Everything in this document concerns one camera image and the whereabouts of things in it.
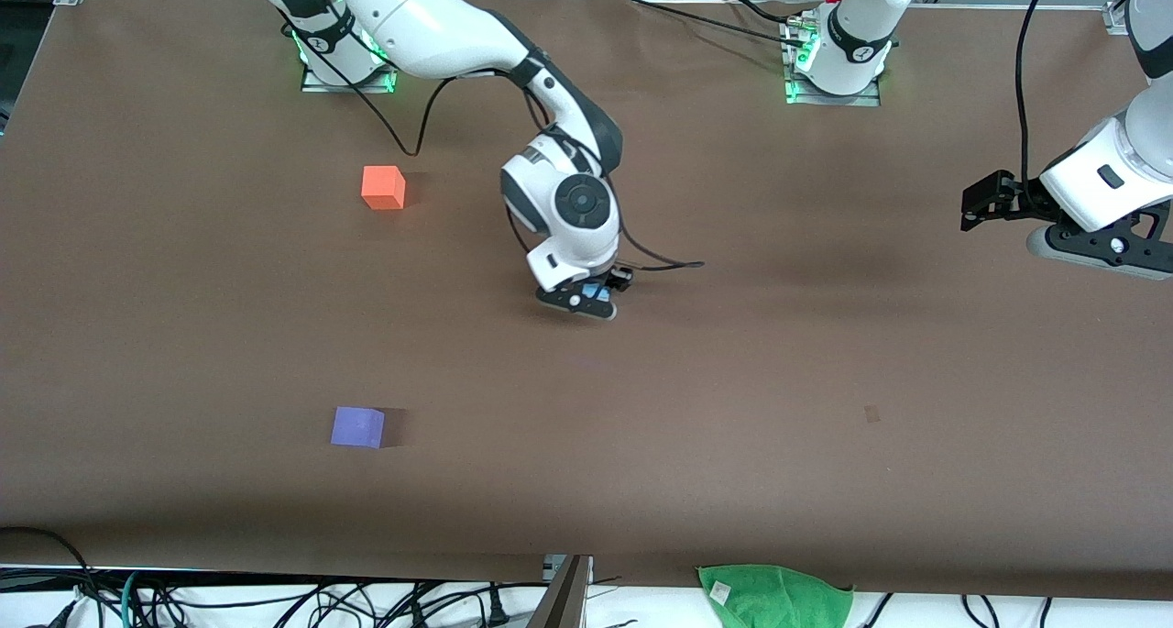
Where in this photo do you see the orange foam block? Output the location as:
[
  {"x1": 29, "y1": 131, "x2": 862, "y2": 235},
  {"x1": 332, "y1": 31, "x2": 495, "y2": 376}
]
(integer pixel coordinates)
[{"x1": 361, "y1": 165, "x2": 407, "y2": 211}]

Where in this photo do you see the purple foam block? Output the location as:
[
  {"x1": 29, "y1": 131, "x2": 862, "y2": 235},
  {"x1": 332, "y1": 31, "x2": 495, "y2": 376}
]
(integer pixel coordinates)
[{"x1": 331, "y1": 406, "x2": 387, "y2": 449}]

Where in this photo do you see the green cloth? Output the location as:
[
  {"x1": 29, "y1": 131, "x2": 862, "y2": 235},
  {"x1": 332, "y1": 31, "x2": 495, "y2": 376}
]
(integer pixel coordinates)
[{"x1": 696, "y1": 564, "x2": 855, "y2": 628}]

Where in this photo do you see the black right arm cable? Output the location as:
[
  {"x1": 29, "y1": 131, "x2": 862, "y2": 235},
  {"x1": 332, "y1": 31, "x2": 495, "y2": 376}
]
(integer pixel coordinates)
[{"x1": 284, "y1": 23, "x2": 707, "y2": 271}]

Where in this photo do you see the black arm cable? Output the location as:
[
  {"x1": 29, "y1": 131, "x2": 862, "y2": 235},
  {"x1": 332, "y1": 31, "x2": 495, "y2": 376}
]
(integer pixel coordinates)
[
  {"x1": 1013, "y1": 0, "x2": 1064, "y2": 207},
  {"x1": 284, "y1": 23, "x2": 707, "y2": 271}
]

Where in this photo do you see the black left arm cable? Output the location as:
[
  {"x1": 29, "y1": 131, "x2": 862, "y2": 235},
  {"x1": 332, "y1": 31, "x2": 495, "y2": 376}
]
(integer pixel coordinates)
[{"x1": 1013, "y1": 0, "x2": 1064, "y2": 207}]

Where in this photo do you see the thin black table cable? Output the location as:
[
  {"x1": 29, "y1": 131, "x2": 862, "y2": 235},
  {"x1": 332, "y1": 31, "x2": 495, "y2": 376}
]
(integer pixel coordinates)
[{"x1": 626, "y1": 0, "x2": 807, "y2": 47}]

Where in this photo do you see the grey metal post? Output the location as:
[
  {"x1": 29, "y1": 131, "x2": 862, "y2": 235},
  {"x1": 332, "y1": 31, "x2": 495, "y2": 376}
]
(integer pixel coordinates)
[{"x1": 527, "y1": 555, "x2": 594, "y2": 628}]

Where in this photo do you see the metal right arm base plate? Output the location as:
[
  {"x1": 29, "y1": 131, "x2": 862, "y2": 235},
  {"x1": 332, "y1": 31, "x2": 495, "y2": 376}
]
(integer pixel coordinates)
[{"x1": 301, "y1": 60, "x2": 398, "y2": 94}]

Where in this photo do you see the black tangled floor cable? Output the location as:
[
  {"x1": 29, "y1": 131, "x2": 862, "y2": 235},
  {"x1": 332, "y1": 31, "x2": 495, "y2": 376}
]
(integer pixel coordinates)
[{"x1": 137, "y1": 578, "x2": 551, "y2": 628}]

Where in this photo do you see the black looped floor cable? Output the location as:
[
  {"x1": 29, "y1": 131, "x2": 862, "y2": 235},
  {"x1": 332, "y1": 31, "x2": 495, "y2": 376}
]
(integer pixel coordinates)
[{"x1": 0, "y1": 525, "x2": 97, "y2": 628}]

